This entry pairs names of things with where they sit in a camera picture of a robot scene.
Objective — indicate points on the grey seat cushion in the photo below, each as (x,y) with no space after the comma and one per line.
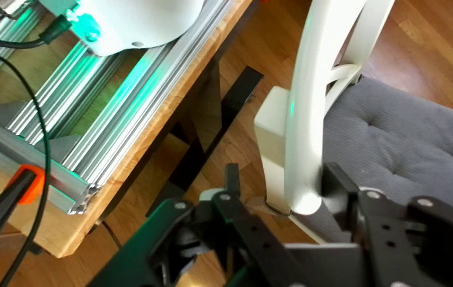
(391,140)

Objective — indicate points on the orange black clamp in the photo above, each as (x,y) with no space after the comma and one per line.
(21,188)

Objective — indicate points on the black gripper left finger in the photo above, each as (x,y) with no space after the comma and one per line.
(246,249)

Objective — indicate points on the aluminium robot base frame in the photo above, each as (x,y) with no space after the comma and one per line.
(91,129)

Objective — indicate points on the white wooden chair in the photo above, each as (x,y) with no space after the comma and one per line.
(335,43)

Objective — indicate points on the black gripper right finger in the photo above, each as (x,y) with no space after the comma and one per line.
(408,244)

